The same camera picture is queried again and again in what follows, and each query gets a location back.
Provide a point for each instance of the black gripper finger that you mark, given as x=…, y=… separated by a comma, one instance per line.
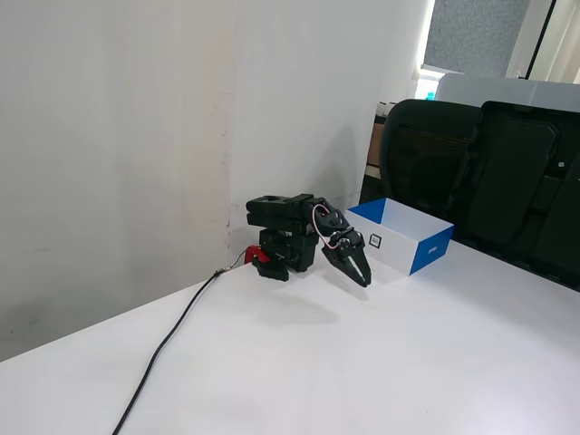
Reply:
x=344, y=269
x=365, y=267

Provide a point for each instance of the teal capped bottle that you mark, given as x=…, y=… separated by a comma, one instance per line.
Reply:
x=430, y=95

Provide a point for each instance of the blue and white cardboard box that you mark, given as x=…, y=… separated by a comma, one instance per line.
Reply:
x=399, y=247

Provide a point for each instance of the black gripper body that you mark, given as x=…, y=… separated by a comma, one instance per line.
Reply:
x=345, y=255

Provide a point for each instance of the black mesh office chair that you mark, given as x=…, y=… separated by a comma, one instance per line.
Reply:
x=421, y=172

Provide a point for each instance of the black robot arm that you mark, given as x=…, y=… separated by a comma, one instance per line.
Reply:
x=276, y=213

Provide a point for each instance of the white desk partition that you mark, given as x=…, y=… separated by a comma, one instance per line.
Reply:
x=498, y=93

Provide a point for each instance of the brown cardboard box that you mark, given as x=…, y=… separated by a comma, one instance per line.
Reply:
x=375, y=145

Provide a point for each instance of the gray window blind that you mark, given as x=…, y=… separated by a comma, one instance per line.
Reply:
x=471, y=31

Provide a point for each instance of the red and black table clamp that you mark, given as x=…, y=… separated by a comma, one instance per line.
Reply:
x=272, y=271

